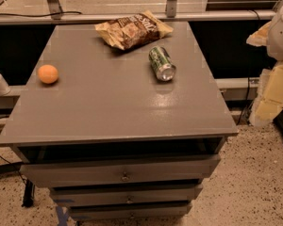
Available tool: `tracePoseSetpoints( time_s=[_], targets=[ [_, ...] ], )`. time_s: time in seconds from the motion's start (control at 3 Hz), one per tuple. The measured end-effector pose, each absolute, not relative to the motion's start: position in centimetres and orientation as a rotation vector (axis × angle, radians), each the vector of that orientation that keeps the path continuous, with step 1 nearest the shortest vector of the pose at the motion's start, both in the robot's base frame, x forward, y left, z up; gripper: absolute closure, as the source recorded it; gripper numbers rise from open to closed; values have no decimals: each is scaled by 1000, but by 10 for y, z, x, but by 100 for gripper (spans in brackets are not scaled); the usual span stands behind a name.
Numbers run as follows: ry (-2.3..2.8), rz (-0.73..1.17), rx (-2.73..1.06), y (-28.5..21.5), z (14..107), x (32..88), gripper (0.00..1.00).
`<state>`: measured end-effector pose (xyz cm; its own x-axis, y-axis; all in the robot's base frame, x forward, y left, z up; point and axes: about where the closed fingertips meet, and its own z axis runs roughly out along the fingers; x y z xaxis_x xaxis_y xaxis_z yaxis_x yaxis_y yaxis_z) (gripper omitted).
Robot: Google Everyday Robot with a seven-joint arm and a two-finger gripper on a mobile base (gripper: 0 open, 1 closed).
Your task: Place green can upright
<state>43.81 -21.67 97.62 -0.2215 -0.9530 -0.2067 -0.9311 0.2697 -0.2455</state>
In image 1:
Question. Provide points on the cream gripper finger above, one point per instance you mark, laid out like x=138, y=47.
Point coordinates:
x=259, y=38
x=269, y=102

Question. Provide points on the green soda can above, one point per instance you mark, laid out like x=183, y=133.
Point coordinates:
x=161, y=64

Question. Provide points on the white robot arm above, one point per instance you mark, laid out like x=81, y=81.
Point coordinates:
x=275, y=37

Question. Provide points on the top grey drawer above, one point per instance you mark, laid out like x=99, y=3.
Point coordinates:
x=121, y=171

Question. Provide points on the grey drawer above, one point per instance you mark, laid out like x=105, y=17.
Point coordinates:
x=121, y=171
x=139, y=210
x=127, y=195

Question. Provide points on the brown chip bag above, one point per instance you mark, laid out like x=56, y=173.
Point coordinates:
x=136, y=30

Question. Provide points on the grey drawer cabinet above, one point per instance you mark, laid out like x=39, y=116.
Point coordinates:
x=108, y=105

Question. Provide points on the bottom grey drawer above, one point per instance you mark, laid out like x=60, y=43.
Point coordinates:
x=139, y=210

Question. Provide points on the orange ball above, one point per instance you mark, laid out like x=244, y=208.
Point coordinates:
x=48, y=74

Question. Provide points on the middle grey drawer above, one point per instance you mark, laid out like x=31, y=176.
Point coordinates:
x=127, y=195

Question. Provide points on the black cabinet caster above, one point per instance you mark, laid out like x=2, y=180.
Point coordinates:
x=28, y=198

